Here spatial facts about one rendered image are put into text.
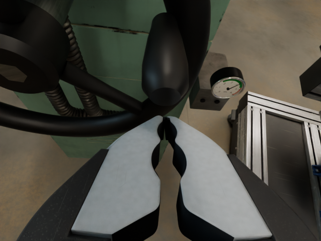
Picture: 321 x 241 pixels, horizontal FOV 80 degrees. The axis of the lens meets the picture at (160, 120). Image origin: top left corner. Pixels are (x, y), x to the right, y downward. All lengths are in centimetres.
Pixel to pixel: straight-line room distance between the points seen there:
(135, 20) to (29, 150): 88
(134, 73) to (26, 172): 76
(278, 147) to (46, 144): 108
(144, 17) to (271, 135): 81
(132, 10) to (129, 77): 15
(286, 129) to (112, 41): 90
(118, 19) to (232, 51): 135
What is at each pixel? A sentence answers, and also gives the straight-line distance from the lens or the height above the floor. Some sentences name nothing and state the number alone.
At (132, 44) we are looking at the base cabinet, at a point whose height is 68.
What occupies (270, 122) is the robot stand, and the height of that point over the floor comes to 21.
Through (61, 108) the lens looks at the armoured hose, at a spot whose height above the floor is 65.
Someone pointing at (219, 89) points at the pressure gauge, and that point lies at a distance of 39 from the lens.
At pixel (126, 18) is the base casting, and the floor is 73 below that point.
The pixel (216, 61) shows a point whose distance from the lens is 50.
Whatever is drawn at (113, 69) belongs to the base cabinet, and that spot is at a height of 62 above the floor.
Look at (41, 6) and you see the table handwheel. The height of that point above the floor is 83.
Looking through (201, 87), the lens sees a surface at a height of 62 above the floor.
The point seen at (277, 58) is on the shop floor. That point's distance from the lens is 182.
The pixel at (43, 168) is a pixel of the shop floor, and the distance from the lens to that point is 104.
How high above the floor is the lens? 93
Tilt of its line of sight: 59 degrees down
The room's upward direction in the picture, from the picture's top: 15 degrees clockwise
